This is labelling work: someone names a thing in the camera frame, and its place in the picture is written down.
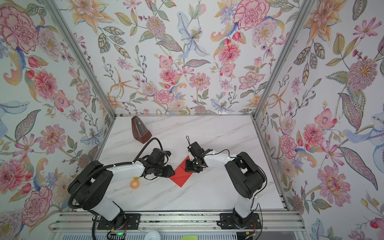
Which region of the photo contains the red square paper sheet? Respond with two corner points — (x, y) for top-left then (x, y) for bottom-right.
(170, 157), (192, 188)

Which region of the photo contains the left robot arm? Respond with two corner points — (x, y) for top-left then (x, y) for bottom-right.
(68, 148), (175, 226)

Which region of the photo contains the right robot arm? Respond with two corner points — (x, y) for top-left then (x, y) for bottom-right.
(185, 142), (267, 222)

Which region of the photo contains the brown wooden metronome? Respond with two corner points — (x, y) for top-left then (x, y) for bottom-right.
(132, 116), (152, 144)

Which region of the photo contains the white round object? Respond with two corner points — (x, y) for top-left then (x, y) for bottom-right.
(144, 231), (162, 240)

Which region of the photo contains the green object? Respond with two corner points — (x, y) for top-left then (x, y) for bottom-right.
(180, 235), (198, 240)

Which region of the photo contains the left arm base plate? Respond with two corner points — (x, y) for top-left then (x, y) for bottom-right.
(97, 214), (141, 231)

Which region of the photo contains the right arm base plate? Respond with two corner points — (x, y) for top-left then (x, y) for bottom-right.
(217, 213), (262, 230)

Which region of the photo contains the black corrugated cable left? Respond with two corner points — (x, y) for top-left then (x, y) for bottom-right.
(67, 137), (164, 240)

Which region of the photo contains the aluminium front rail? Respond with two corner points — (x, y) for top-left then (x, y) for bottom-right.
(49, 210), (306, 233)

